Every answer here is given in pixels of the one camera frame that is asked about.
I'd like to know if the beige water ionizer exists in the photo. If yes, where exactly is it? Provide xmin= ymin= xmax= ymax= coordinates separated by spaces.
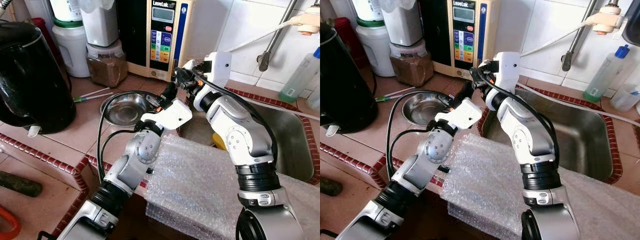
xmin=420 ymin=0 xmax=501 ymax=81
xmin=116 ymin=0 xmax=195 ymax=82

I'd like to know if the round steel bowl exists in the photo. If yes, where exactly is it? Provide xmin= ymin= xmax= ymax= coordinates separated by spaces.
xmin=401 ymin=91 xmax=451 ymax=127
xmin=100 ymin=91 xmax=153 ymax=127

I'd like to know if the clear jar brown powder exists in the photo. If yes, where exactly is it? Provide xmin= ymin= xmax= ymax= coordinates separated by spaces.
xmin=390 ymin=40 xmax=435 ymax=87
xmin=86 ymin=40 xmax=128 ymax=88

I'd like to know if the thin white stick green tip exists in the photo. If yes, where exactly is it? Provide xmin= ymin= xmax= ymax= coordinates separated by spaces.
xmin=74 ymin=92 xmax=115 ymax=103
xmin=375 ymin=92 xmax=416 ymax=102

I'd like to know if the white plastic container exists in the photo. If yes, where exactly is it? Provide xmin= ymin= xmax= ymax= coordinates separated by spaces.
xmin=79 ymin=0 xmax=120 ymax=48
xmin=382 ymin=0 xmax=425 ymax=47

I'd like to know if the white jug green lid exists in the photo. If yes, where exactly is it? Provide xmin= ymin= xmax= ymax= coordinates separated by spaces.
xmin=51 ymin=19 xmax=91 ymax=78
xmin=356 ymin=19 xmax=396 ymax=77

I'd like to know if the clear bubble wrap sheet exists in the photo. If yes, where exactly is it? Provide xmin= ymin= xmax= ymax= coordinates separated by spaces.
xmin=440 ymin=132 xmax=640 ymax=240
xmin=145 ymin=135 xmax=321 ymax=240

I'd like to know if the green soap bottle blue cap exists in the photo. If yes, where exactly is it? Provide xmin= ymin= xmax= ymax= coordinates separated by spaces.
xmin=278 ymin=47 xmax=321 ymax=103
xmin=582 ymin=44 xmax=630 ymax=103

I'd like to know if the stainless steel sink basin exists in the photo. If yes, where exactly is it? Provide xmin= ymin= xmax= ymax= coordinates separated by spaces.
xmin=477 ymin=82 xmax=623 ymax=185
xmin=177 ymin=85 xmax=321 ymax=186

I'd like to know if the black electric kettle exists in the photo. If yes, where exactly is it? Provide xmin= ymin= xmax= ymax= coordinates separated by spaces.
xmin=0 ymin=21 xmax=77 ymax=138
xmin=320 ymin=22 xmax=379 ymax=135

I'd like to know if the white labelled tub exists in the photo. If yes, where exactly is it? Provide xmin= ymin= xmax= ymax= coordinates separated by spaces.
xmin=49 ymin=0 xmax=83 ymax=22
xmin=352 ymin=0 xmax=388 ymax=22

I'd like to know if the clear plastic cup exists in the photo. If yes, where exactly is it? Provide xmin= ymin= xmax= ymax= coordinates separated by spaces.
xmin=610 ymin=84 xmax=640 ymax=112
xmin=307 ymin=85 xmax=321 ymax=112

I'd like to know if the black frying pan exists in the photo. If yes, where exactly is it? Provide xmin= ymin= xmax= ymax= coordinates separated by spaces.
xmin=621 ymin=0 xmax=640 ymax=46

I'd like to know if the dark oblong object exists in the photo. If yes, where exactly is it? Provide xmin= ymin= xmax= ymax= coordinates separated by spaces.
xmin=0 ymin=171 xmax=43 ymax=197
xmin=320 ymin=176 xmax=343 ymax=197

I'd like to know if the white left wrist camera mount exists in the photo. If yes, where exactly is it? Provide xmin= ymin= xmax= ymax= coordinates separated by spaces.
xmin=434 ymin=97 xmax=483 ymax=130
xmin=141 ymin=98 xmax=193 ymax=131

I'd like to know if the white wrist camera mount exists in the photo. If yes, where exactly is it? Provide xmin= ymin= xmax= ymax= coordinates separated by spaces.
xmin=202 ymin=51 xmax=232 ymax=88
xmin=434 ymin=97 xmax=483 ymax=130
xmin=141 ymin=98 xmax=193 ymax=131
xmin=492 ymin=51 xmax=522 ymax=91

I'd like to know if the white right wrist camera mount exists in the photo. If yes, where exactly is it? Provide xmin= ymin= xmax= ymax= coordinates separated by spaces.
xmin=492 ymin=51 xmax=522 ymax=91
xmin=202 ymin=51 xmax=232 ymax=88

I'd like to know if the short white hose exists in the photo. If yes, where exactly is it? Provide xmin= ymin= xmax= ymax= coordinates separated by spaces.
xmin=227 ymin=17 xmax=306 ymax=53
xmin=520 ymin=17 xmax=598 ymax=57

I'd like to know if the grey wall tap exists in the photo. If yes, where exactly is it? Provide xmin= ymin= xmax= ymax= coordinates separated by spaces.
xmin=561 ymin=0 xmax=628 ymax=72
xmin=257 ymin=0 xmax=321 ymax=72

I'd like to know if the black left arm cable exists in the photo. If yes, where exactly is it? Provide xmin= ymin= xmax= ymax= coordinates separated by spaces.
xmin=386 ymin=90 xmax=456 ymax=181
xmin=97 ymin=90 xmax=166 ymax=183

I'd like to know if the orange plastic handle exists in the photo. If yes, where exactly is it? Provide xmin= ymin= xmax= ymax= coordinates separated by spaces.
xmin=0 ymin=205 xmax=22 ymax=240

